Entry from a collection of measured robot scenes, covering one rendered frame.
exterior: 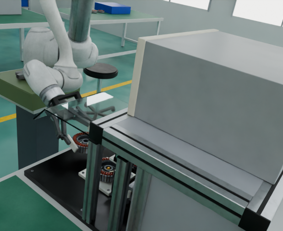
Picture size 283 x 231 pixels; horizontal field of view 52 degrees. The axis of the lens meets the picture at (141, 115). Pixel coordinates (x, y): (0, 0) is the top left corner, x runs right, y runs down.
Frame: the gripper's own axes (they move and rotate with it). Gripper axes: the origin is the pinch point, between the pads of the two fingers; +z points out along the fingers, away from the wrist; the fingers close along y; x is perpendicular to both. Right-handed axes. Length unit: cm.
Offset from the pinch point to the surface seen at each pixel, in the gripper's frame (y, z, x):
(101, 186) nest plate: 9.4, 18.9, 4.8
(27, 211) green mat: 31.8, 12.1, -2.7
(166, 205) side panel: 23, 35, 39
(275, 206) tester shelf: 20, 46, 59
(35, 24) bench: -137, -194, -123
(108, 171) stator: 4.1, 15.8, 5.6
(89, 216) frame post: 23.3, 24.9, 10.3
